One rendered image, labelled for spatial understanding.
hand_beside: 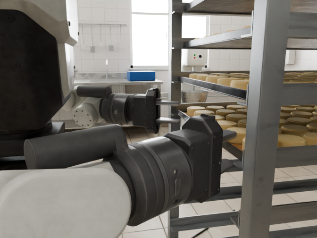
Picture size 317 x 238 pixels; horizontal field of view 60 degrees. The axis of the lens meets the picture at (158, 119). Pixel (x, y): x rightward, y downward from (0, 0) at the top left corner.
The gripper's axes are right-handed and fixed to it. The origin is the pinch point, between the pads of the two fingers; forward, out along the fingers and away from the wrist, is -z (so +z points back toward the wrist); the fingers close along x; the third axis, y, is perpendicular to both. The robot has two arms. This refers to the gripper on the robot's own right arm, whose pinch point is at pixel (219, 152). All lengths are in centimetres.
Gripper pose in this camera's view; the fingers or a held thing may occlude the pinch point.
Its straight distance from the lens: 42.8
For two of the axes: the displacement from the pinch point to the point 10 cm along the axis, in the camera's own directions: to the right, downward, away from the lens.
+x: 0.0, -9.8, -2.1
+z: -7.5, 1.4, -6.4
